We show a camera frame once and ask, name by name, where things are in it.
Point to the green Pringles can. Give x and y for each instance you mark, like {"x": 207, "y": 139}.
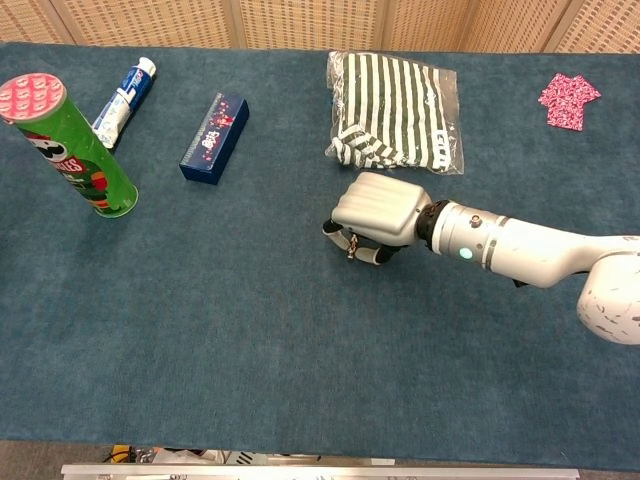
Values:
{"x": 70, "y": 150}

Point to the striped cloth in plastic bag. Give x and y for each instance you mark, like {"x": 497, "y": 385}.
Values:
{"x": 395, "y": 110}

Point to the woven folding screen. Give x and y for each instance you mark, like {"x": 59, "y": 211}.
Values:
{"x": 320, "y": 22}

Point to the white blue toothpaste tube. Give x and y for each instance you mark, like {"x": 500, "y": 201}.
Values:
{"x": 125, "y": 100}

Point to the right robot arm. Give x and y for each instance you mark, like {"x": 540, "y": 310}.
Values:
{"x": 540, "y": 255}

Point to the aluminium frame rail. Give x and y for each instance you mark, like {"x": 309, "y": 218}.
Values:
{"x": 320, "y": 472}

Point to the dark blue rectangular box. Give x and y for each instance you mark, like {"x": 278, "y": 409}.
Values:
{"x": 215, "y": 140}

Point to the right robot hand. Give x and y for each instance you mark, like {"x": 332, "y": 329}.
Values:
{"x": 380, "y": 210}

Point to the teal felt table mat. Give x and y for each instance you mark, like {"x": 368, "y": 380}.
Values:
{"x": 300, "y": 300}

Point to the pink patterned cloth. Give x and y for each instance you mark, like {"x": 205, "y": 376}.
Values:
{"x": 569, "y": 101}

